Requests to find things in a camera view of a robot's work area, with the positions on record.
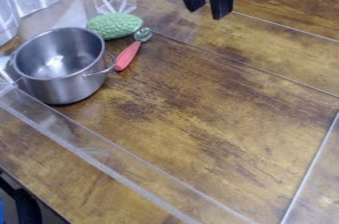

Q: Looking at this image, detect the green bumpy toy vegetable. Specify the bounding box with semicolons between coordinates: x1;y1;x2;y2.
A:
86;13;143;40

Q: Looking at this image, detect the clear acrylic table barrier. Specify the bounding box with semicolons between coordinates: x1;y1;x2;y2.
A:
0;0;339;224

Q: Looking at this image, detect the stainless steel pot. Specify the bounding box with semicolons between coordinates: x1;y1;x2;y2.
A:
10;27;117;105

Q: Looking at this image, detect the black table leg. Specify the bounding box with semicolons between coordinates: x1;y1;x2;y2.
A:
0;176;43;224

